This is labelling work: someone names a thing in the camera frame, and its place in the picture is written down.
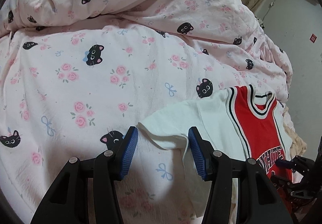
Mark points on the pink cat print bed sheet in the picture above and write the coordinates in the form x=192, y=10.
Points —
x=75, y=88

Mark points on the red and white jersey shirt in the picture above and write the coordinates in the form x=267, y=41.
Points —
x=256, y=133

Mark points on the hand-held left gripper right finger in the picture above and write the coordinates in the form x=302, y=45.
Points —
x=198, y=153

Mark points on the beige garment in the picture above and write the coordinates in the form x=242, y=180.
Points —
x=296, y=143

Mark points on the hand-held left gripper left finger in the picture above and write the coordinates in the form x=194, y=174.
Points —
x=129, y=153

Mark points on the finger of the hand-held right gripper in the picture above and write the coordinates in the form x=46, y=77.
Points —
x=283, y=182
x=301, y=165

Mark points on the red wall sticker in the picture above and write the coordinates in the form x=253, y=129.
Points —
x=313, y=38

